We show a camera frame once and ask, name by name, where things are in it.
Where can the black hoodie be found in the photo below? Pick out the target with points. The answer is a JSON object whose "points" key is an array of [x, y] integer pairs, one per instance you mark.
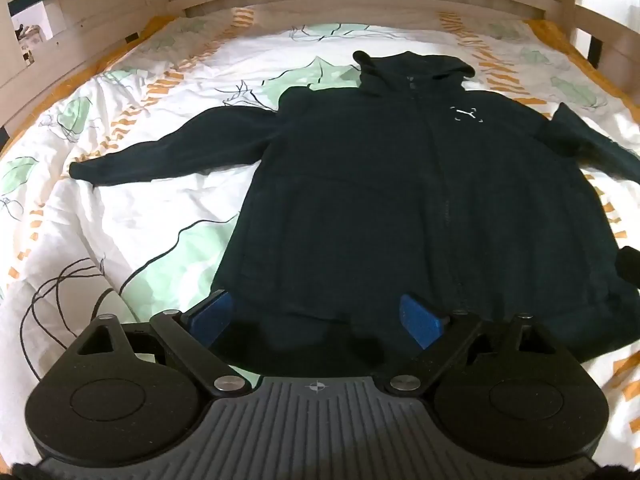
{"points": [[375, 185]]}

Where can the white leaf printed blanket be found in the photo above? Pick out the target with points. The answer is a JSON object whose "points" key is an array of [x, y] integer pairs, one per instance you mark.
{"points": [[150, 210]]}

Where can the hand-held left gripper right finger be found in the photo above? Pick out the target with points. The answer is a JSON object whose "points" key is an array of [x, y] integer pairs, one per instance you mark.
{"points": [[420, 317]]}

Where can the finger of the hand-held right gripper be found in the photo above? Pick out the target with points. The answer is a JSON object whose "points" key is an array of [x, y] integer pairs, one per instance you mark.
{"points": [[631, 267]]}

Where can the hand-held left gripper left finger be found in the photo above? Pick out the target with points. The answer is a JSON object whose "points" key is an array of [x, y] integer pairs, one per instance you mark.
{"points": [[212, 312]]}

